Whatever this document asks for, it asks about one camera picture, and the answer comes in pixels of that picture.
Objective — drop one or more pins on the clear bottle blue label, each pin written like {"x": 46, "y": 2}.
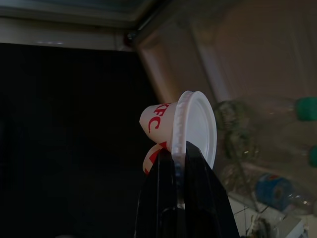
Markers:
{"x": 272, "y": 188}

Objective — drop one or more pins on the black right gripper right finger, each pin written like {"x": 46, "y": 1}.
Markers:
{"x": 205, "y": 203}

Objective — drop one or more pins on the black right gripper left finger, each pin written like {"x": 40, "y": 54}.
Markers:
{"x": 158, "y": 198}

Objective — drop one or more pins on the white red KFC cup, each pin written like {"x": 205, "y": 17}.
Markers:
{"x": 158, "y": 119}

